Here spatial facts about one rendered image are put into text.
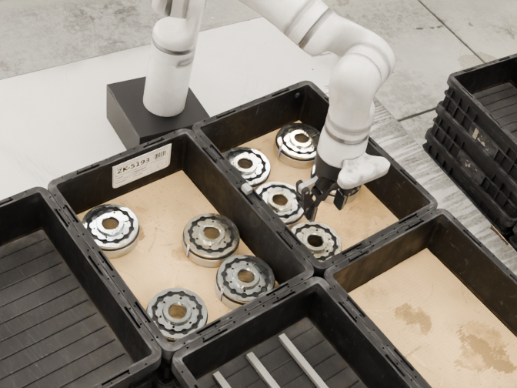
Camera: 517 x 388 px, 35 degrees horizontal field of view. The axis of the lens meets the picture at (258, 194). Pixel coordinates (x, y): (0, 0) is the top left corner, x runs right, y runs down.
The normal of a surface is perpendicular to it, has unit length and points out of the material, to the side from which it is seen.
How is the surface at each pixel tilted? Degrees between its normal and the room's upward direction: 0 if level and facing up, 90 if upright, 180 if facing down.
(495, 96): 0
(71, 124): 0
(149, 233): 0
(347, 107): 107
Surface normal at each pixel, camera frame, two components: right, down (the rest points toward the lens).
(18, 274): 0.14, -0.66
